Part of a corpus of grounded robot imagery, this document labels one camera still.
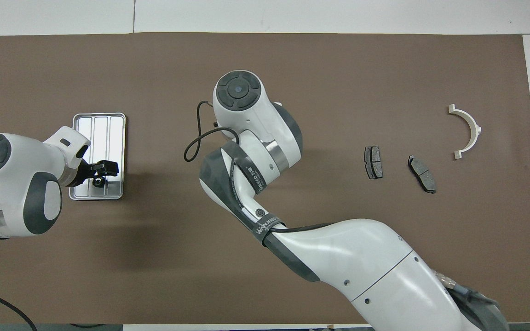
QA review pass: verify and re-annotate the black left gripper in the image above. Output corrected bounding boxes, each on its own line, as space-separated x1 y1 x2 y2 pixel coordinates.
65 146 120 188

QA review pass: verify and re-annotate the silver metal tray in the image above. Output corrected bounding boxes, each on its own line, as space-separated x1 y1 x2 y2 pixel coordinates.
69 112 127 201

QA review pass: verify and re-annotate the brown table mat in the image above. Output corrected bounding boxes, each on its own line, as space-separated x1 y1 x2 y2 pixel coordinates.
0 32 530 325

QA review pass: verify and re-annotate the rectangular dark grey brake pad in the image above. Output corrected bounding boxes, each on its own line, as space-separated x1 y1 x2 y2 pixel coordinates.
364 146 384 180

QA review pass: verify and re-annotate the curved dark grey brake pad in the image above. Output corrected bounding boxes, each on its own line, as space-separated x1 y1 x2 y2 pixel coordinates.
408 155 437 194

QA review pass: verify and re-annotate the white curved plastic bracket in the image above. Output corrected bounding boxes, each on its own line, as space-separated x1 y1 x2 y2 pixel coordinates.
448 104 483 160

